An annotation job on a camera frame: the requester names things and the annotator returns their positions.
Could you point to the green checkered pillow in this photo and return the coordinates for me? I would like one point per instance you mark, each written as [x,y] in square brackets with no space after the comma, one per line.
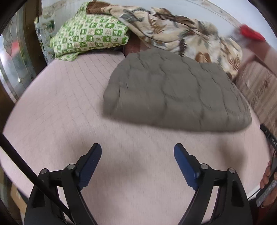
[84,32]

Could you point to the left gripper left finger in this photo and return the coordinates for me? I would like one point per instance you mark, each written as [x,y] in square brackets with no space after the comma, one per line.
[74,178]

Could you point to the brown pillow under blanket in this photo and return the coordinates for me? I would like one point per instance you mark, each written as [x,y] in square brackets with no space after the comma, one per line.
[134,45]

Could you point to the olive green puffer jacket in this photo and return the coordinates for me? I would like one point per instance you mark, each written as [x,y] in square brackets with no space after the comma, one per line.
[159,88]

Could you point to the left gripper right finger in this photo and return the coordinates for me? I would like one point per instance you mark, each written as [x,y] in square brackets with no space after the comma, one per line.
[202,178]

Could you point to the grey cloth under red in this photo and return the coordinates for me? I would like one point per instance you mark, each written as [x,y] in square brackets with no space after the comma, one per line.
[236,36]

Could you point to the person right hand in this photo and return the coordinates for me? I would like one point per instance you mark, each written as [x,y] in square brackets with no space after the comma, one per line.
[264,181]

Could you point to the floral leaf pattern blanket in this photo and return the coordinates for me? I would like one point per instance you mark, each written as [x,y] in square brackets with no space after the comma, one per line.
[181,35]

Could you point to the striped upholstered bed side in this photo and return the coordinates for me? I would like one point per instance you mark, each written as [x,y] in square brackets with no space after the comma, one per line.
[256,80]

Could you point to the stained glass wooden door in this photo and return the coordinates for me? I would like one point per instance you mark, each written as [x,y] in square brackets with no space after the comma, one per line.
[21,56]

